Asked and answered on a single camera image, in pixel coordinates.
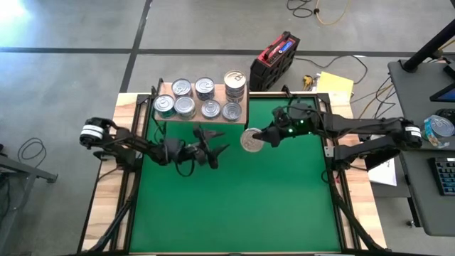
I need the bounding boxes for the white paper sheet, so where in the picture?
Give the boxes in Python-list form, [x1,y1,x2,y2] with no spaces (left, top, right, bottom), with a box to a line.
[368,156,398,188]

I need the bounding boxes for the light blue cartoon label can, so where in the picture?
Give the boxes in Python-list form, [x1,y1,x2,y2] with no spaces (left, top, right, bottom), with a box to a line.
[221,101,243,122]

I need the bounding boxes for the grey metal stand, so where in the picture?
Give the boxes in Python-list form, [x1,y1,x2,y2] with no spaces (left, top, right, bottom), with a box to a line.
[0,144,59,256]

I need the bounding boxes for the black monitor pole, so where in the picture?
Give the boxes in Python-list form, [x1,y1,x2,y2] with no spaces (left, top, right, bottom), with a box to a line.
[401,19,455,74]

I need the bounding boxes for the green nutrition label can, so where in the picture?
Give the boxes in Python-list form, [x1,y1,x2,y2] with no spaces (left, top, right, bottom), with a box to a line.
[173,95,197,117]

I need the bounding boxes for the teal chunk light tuna can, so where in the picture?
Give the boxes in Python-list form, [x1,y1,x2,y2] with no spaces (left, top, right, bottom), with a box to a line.
[153,94,176,117]

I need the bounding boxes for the green barcode label can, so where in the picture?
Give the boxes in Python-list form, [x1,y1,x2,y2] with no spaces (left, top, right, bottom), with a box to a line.
[200,98,222,120]

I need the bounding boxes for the black keyboard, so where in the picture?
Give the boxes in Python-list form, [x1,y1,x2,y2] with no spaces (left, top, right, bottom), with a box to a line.
[428,156,455,197]

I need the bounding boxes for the wooden shelf with black legs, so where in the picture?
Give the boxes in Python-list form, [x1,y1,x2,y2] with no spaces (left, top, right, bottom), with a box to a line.
[155,78,252,139]

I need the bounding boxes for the grey desk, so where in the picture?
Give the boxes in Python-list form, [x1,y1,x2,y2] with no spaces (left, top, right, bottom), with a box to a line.
[400,149,455,238]
[387,58,455,151]

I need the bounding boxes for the gold lid teal label can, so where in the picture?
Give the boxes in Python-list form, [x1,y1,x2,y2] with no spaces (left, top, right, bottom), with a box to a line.
[240,127,264,154]

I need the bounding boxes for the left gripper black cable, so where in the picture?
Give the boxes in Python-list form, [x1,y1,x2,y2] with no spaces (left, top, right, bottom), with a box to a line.
[176,156,197,178]

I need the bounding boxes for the black computer mouse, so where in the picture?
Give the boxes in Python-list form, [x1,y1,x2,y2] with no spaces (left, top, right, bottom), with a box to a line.
[435,107,455,122]

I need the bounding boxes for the black metal table frame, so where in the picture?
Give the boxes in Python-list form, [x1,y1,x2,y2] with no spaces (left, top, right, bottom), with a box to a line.
[76,85,385,256]

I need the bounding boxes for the orange floor cable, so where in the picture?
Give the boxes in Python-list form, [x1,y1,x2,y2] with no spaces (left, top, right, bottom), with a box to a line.
[314,0,353,26]

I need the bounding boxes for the black cable bundle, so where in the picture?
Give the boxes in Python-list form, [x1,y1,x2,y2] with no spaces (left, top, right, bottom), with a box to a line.
[353,74,397,131]

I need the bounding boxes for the black floor cable with plug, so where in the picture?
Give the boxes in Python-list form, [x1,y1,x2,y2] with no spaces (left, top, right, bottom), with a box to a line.
[286,0,319,18]

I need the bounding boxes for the yellow paper pad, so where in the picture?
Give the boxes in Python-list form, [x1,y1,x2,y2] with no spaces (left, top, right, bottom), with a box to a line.
[315,71,355,99]

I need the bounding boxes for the long black floor cable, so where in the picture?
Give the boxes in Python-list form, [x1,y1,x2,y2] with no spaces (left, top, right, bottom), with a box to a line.
[294,55,369,86]

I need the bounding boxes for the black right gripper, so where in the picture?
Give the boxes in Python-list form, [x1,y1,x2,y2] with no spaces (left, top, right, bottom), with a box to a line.
[252,102,316,147]

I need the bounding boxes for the black desk support bar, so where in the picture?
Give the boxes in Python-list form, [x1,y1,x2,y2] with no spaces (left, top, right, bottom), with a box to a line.
[364,147,405,171]

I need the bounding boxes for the green table mat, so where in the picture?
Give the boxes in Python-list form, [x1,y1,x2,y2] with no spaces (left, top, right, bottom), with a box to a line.
[128,97,343,254]

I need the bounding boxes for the coiled black floor cable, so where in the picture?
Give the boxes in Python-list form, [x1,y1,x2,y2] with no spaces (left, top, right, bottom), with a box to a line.
[16,137,48,169]

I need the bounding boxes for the black tablet screen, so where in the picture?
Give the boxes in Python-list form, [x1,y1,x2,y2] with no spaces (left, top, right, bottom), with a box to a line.
[429,80,455,104]

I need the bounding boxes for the yellow floor cable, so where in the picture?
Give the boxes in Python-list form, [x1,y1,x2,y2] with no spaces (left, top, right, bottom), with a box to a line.
[355,82,396,122]

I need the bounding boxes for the yellow cable connector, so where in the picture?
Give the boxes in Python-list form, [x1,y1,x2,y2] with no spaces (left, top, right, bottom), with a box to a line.
[301,74,316,90]

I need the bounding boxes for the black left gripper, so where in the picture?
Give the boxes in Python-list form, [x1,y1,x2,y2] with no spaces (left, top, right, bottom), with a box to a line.
[183,126,230,170]

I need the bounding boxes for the can on side desk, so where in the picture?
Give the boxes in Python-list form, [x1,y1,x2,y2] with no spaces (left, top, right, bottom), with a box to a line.
[420,114,455,149]

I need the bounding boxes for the red and black tool case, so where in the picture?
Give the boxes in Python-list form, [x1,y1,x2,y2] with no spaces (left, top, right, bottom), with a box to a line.
[248,31,301,92]

